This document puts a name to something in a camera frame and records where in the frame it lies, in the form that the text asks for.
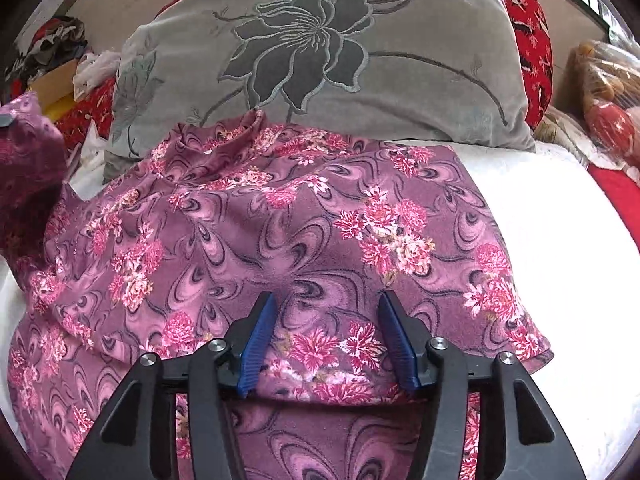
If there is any pile of dark clothes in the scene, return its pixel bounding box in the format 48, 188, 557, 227
5, 16, 88, 91

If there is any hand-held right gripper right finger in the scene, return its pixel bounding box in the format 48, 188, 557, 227
377, 290, 588, 480

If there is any clear plastic bag of toys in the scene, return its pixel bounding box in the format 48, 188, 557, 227
570, 40, 640, 171

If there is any grey flower print pillow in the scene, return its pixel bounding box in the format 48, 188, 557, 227
102, 0, 537, 186

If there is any beige patterned cloth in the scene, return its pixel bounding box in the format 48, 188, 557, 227
535, 109, 592, 167

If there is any white plastic bag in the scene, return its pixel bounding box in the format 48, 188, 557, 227
72, 50, 121, 101

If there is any yellow cardboard box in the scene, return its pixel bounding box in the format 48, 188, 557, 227
30, 57, 81, 121

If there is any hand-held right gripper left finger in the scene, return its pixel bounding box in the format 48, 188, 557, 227
65, 291, 278, 480

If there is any white quilted bedspread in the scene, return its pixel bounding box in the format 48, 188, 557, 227
0, 142, 640, 480

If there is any purple floral garment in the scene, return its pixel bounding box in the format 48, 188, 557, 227
0, 92, 556, 480

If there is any red cushion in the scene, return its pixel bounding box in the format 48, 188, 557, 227
587, 162, 640, 251

